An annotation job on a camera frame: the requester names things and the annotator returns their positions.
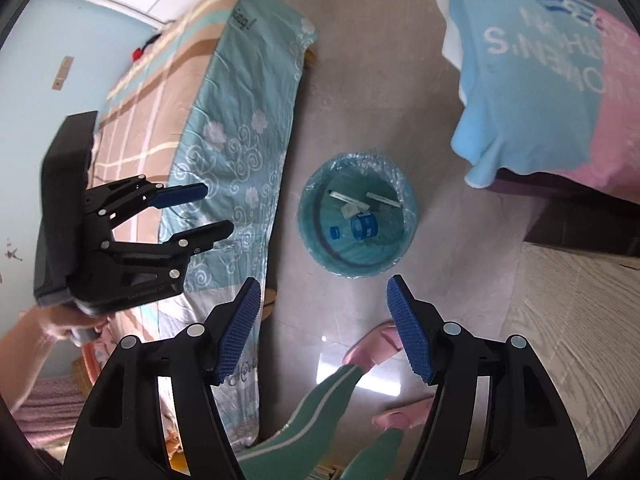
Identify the pink knitted cloth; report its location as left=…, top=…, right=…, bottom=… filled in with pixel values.
left=12, top=377, right=92, bottom=452

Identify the dark brown cabinet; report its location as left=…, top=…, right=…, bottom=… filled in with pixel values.
left=492, top=166, right=640, bottom=257

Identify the person's left hand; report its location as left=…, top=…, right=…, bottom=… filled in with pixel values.
left=29, top=304, right=108, bottom=342

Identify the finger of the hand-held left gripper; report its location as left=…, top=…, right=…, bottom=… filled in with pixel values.
left=85, top=175, right=209, bottom=229
left=102, top=220, right=235, bottom=281

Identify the blue plastic jar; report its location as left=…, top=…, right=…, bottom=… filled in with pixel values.
left=350, top=213, right=377, bottom=240

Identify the person's left forearm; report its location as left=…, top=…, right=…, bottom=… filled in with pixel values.
left=0, top=309, right=52, bottom=413

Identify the brown wall strip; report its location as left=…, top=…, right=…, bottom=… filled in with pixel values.
left=52, top=57, right=74, bottom=91

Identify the round bin with blue liner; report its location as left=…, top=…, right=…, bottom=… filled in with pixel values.
left=298, top=149, right=419, bottom=277

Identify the small red object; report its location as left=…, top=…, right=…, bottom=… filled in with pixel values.
left=131, top=34, right=163, bottom=62

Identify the person's green trouser leg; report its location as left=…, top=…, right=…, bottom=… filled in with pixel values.
left=235, top=364, right=364, bottom=480
left=340, top=425, right=406, bottom=480

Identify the blue and pink printed blanket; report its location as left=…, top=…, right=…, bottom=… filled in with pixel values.
left=435, top=0, right=640, bottom=206

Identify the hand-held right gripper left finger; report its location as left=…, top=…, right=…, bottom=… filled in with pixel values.
left=61, top=276, right=262, bottom=480

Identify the plaid bed sheet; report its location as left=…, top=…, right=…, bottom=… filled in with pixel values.
left=75, top=0, right=253, bottom=461

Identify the pink slipper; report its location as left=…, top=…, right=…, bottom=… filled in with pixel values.
left=372, top=395, right=436, bottom=431
left=342, top=321, right=404, bottom=369

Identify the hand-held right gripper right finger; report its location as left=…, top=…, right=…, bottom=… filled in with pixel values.
left=386, top=275, right=588, bottom=480

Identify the bed with teal sheet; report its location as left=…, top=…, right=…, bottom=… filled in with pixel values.
left=140, top=0, right=319, bottom=448

